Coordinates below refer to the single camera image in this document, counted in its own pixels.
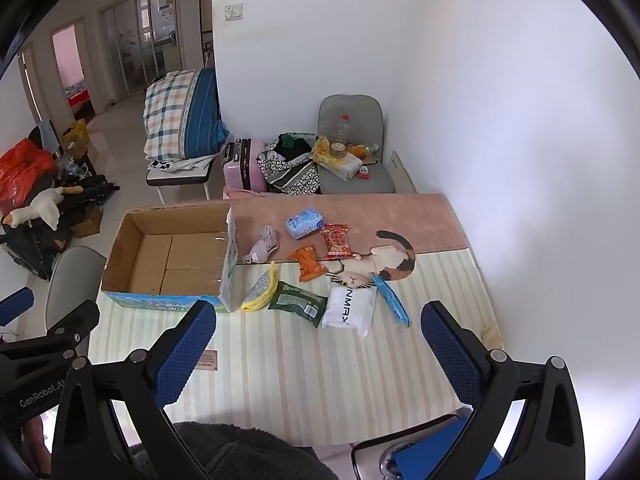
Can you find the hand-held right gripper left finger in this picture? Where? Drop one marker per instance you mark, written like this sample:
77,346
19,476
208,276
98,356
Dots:
185,355

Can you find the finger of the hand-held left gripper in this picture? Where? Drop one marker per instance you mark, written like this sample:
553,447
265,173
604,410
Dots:
15,306
75,321

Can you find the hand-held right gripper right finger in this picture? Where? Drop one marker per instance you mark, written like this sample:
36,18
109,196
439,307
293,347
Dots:
450,355

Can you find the long blue snack packet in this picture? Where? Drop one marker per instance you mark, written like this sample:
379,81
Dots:
391,301

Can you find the cardboard box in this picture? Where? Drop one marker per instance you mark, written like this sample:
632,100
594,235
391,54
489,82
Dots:
150,260

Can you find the yellow-edged clear packet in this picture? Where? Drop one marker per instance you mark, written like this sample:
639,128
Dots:
260,294

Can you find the white plastic packet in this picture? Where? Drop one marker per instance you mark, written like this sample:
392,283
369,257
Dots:
347,310

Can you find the dark green snack packet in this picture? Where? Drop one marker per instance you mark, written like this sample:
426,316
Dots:
297,304

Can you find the orange snack packet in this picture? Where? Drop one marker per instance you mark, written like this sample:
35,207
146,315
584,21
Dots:
307,262

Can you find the red snack packet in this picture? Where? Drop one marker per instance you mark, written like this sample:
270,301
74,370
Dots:
337,242

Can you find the packets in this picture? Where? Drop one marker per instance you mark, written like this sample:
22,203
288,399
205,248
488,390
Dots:
303,221

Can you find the person's left forearm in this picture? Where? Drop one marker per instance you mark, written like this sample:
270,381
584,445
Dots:
37,445

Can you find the pink tablecloth label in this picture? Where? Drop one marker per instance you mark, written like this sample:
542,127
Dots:
207,360

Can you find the white plastic chair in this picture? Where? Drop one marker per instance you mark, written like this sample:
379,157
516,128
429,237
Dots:
70,280

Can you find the pile of dark items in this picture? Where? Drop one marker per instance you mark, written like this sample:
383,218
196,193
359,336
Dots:
30,250

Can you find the small brown carton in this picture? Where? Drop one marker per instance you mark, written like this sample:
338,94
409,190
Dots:
87,222

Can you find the white goose plush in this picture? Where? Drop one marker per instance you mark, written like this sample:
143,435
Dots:
45,207

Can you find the dark fleece garment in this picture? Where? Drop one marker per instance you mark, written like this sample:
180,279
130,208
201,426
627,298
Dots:
240,455

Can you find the red plastic bag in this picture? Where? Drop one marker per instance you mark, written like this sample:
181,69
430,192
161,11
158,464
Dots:
20,170

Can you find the pink table mat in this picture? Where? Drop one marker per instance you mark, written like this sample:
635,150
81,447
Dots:
400,215

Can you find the large yellow bag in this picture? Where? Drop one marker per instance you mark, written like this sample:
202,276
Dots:
75,132

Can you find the white leaning board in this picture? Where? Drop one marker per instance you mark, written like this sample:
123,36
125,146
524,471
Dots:
402,175

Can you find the grey padded chair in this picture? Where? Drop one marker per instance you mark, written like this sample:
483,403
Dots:
360,186

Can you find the pink suitcase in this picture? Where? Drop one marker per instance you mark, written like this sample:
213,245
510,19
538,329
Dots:
250,170

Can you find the small red box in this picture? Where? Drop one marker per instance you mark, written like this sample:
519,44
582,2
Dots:
363,174

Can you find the black and white patterned bag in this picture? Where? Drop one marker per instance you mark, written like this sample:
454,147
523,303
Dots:
295,180

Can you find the white paper-wrapped box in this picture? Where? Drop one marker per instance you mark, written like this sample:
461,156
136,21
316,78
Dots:
342,166

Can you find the plaid quilt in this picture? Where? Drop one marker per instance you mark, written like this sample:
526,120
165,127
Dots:
170,115

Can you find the small yellow plastic bag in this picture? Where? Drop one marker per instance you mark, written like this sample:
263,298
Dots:
321,150

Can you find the open room doorway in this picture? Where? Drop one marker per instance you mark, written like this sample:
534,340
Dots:
70,70

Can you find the blue striped quilt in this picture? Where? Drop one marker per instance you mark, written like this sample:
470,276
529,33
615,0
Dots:
205,110

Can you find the clear plastic bottle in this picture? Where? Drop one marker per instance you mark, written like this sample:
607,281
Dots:
342,130

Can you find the glass sliding door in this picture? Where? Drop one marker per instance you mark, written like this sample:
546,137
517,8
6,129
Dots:
140,40

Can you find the white light switch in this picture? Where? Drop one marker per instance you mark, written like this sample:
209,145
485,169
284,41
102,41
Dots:
233,12

